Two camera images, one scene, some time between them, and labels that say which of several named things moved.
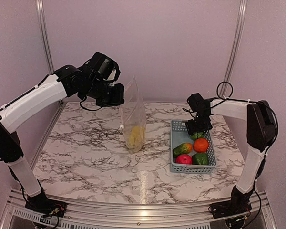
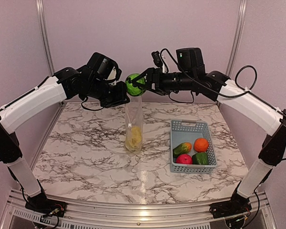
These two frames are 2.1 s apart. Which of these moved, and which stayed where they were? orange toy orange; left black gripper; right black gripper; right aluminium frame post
Moved: right black gripper
Stayed: right aluminium frame post; orange toy orange; left black gripper
